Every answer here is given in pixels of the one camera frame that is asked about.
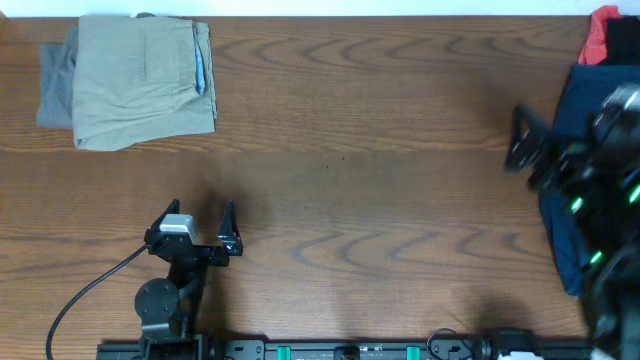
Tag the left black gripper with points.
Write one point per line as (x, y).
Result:
(230, 236)

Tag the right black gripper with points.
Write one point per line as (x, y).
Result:
(558, 154)

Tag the khaki beige shorts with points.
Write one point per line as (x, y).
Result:
(180, 63)

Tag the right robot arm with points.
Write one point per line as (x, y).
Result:
(607, 216)

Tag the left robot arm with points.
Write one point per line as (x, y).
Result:
(168, 306)

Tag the navy blue garment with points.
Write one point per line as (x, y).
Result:
(587, 88)

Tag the red cloth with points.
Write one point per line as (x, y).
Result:
(594, 49)

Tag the black cloth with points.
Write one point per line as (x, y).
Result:
(622, 41)

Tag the folded grey shorts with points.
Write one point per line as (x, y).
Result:
(55, 85)

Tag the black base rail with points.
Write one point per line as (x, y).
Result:
(443, 344)

